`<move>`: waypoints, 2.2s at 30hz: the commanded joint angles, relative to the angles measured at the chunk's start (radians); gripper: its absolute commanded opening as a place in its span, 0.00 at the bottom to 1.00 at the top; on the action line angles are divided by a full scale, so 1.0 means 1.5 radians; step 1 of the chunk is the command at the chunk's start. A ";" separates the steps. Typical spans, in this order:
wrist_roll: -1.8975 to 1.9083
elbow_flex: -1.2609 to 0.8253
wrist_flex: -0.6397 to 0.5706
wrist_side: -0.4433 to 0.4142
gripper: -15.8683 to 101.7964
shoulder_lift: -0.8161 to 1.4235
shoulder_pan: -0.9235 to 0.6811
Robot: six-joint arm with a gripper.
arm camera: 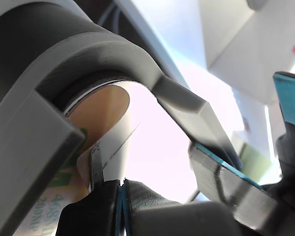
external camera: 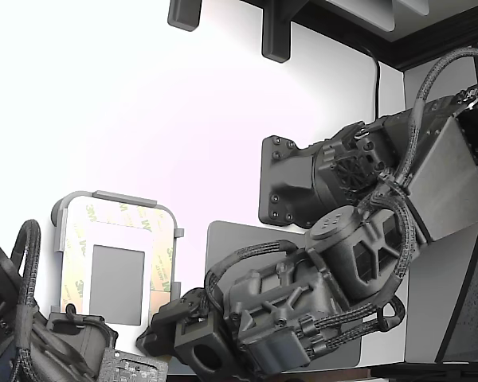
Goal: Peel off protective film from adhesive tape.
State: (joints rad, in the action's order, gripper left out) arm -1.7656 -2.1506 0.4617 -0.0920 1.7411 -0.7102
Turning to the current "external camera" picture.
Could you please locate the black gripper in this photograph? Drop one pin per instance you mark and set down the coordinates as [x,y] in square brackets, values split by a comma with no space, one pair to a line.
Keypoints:
[271,314]

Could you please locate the grey gripper block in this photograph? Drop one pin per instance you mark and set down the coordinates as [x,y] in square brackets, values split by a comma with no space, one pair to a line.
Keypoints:
[79,342]

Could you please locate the black robot arm silver link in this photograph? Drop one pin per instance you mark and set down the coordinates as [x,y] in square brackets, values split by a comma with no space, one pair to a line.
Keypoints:
[442,179]

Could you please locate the green circuit board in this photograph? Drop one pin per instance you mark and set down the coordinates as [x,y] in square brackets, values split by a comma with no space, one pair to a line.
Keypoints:
[135,366]

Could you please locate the dark grey flat tray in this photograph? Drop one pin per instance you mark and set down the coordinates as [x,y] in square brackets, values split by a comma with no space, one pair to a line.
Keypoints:
[223,242]

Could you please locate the grey fixture with cylinder legs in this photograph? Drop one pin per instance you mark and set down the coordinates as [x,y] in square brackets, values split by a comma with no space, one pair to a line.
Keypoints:
[57,227]

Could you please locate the dark glass panel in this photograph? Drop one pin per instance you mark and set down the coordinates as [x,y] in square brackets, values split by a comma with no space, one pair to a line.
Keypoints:
[474,318]

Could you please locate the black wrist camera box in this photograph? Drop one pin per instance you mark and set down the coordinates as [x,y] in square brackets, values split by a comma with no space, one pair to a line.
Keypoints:
[191,338]

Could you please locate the long black mount bracket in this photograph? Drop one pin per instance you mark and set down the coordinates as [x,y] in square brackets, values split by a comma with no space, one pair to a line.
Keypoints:
[277,36]

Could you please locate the small black mount bracket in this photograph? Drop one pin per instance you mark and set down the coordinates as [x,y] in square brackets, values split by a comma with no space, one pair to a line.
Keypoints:
[183,14]

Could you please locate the black shelf frame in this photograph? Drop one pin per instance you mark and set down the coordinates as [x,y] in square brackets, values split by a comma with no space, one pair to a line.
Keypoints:
[422,47]

